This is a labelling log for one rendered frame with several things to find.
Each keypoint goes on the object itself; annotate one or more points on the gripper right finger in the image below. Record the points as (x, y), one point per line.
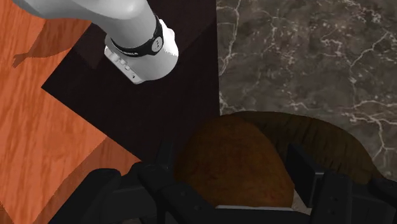
(341, 198)

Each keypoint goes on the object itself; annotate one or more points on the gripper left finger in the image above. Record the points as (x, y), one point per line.
(155, 195)

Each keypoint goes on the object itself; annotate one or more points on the brown wooden bowl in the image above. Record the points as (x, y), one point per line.
(235, 161)

